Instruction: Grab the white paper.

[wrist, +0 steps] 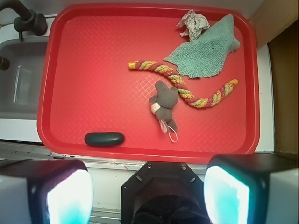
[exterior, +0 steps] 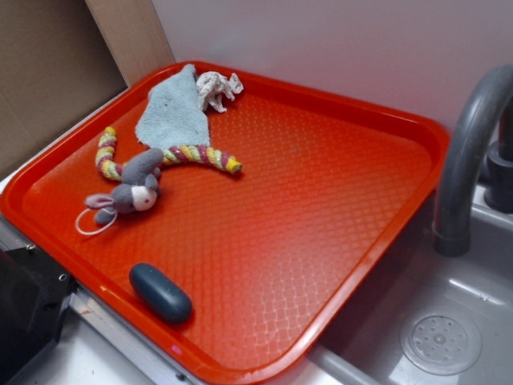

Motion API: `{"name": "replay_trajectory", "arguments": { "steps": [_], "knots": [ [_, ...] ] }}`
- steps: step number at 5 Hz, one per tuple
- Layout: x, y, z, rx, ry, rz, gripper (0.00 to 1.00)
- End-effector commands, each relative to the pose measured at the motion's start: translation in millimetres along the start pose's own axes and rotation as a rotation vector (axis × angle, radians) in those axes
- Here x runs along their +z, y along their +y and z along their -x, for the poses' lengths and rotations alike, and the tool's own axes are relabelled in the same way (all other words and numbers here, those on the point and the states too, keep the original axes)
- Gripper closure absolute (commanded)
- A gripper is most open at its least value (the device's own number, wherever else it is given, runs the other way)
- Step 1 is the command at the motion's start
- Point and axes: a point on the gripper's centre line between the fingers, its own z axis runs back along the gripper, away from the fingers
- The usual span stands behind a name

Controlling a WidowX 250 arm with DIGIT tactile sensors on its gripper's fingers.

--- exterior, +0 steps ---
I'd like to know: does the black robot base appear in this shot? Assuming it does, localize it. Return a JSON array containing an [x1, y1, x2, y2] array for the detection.
[[1, 247, 74, 384]]

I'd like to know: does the crumpled white paper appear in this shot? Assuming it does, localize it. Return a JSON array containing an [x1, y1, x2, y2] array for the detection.
[[196, 71, 244, 113]]

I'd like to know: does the red plastic tray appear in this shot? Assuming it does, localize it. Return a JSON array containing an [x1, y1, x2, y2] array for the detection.
[[1, 64, 449, 384]]

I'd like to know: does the light blue cloth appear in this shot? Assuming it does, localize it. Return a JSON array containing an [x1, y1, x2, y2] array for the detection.
[[135, 64, 211, 149]]

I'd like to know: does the dark blue oval case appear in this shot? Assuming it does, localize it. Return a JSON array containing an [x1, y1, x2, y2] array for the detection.
[[129, 263, 193, 324]]

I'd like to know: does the grey curved faucet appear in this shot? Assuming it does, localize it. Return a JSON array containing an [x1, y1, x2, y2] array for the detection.
[[432, 64, 512, 257]]

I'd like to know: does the light wooden board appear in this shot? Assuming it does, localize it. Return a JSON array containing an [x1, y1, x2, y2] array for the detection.
[[86, 0, 176, 87]]

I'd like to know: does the grey plastic sink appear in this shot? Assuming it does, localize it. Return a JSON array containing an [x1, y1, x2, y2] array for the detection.
[[309, 186, 512, 384]]

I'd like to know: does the brown cardboard panel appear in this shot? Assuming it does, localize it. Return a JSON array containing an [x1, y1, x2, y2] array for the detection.
[[1, 1, 126, 177]]

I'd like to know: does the round sink drain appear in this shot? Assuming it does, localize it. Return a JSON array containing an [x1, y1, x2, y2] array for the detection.
[[399, 308, 482, 376]]

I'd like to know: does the grey plush rope toy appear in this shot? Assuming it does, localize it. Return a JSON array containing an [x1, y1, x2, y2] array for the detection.
[[75, 127, 243, 236]]

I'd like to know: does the dark grey faucet handle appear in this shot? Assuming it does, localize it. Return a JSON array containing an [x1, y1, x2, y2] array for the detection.
[[484, 101, 512, 213]]

